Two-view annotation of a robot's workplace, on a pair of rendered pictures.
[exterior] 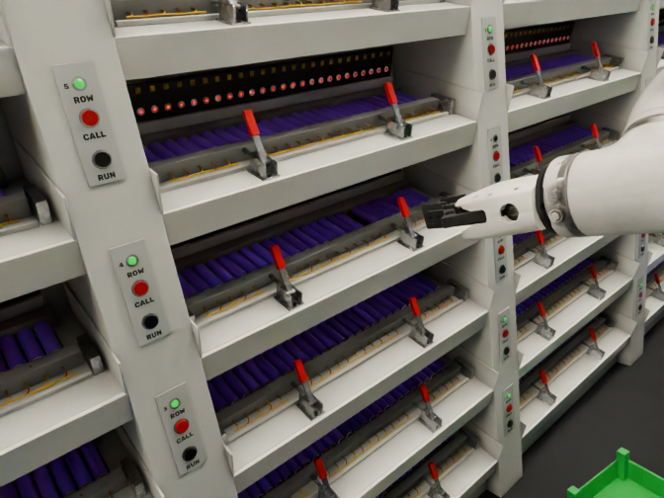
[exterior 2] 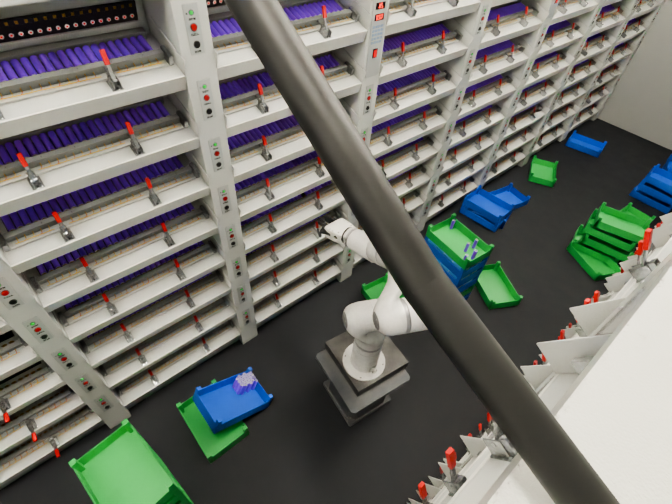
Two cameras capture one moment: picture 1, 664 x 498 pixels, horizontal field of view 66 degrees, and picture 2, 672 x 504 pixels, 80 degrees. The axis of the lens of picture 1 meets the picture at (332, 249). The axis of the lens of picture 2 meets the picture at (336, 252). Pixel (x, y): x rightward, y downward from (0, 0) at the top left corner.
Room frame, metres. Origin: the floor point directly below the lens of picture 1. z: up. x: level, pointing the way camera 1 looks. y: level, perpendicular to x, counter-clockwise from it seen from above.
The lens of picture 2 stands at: (-0.61, -0.04, 1.96)
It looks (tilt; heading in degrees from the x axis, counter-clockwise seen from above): 47 degrees down; 352
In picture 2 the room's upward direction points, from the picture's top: 5 degrees clockwise
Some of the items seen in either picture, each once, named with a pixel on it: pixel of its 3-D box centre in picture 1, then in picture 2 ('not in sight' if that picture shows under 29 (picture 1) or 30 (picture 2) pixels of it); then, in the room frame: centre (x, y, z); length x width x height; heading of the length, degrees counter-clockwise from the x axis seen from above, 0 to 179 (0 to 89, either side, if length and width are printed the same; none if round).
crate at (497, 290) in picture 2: not in sight; (494, 284); (0.88, -1.27, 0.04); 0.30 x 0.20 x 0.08; 8
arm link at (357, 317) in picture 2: not in sight; (364, 325); (0.23, -0.30, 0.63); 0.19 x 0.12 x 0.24; 100
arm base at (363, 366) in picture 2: not in sight; (366, 350); (0.24, -0.33, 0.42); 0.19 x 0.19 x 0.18
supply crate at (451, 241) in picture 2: not in sight; (458, 240); (0.88, -0.92, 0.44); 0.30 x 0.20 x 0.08; 30
